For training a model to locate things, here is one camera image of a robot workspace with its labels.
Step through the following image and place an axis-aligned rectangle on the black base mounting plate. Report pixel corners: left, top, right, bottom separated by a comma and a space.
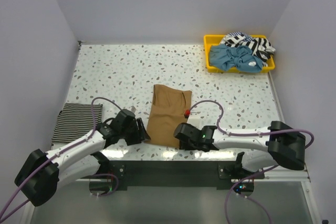
96, 161, 252, 190

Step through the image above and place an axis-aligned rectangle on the navy white striped tank top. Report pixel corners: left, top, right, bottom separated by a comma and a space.
220, 32, 276, 67

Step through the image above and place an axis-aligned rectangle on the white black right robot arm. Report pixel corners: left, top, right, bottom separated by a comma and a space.
174, 121, 306, 178

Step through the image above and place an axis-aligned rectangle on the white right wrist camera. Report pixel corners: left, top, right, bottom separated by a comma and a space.
184, 110, 201, 129

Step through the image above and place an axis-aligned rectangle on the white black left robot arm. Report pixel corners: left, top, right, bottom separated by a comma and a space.
15, 109, 150, 207

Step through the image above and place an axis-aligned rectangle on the tan tank top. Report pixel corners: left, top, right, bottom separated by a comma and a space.
146, 84, 192, 148

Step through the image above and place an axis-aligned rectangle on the blue tank top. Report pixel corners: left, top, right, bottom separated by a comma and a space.
208, 44, 263, 73

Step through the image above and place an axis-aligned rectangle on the yellow plastic bin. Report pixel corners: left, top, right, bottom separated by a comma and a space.
203, 34, 276, 74

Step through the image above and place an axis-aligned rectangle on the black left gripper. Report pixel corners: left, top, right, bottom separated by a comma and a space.
120, 118, 150, 145

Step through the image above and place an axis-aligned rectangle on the aluminium frame rail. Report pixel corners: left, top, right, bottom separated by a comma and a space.
76, 161, 312, 183

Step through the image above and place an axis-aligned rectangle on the black white striped tank top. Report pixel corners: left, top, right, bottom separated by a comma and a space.
51, 103, 93, 144

